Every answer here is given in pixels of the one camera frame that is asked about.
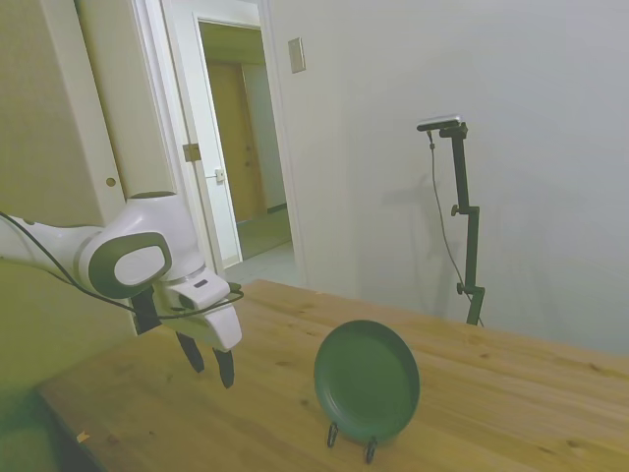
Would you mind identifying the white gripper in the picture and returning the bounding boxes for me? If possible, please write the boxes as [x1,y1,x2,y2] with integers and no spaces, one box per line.
[156,268,246,390]

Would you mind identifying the dark green round plate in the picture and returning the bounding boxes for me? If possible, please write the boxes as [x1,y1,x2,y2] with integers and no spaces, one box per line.
[313,319,423,444]

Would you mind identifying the brown wooden hallway door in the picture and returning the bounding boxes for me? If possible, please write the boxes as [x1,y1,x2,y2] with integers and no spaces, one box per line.
[205,61,269,223]

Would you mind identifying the white open door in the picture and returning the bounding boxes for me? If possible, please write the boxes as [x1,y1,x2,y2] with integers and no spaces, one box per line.
[161,0,230,284]

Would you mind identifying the cream closet door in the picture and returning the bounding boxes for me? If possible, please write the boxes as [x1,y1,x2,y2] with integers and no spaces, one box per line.
[0,0,137,232]

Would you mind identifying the black wire plate stand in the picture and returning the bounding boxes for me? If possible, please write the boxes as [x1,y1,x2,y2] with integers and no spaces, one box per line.
[325,420,379,465]

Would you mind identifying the black camera stand pole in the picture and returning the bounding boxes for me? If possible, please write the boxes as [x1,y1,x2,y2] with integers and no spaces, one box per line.
[437,123,488,326]

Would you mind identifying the beige wall switch plate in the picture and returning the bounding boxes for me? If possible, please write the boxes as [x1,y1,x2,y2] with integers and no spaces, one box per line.
[287,36,307,76]

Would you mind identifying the grey camera on stand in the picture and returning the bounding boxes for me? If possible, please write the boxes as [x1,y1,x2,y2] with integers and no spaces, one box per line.
[416,113,465,133]

